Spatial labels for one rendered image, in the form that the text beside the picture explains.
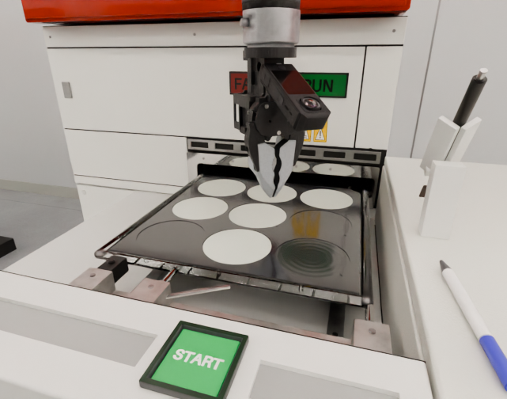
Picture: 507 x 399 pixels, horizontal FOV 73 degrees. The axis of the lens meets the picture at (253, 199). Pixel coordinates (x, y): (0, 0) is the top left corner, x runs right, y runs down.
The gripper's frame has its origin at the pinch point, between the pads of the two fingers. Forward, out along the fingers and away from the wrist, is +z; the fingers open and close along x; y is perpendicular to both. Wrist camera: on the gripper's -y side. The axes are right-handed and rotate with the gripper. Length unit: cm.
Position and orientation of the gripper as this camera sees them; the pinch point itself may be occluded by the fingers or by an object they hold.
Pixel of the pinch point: (274, 191)
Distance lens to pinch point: 52.0
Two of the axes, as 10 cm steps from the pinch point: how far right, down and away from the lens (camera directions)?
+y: -4.3, -3.5, 8.3
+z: 0.0, 9.2, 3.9
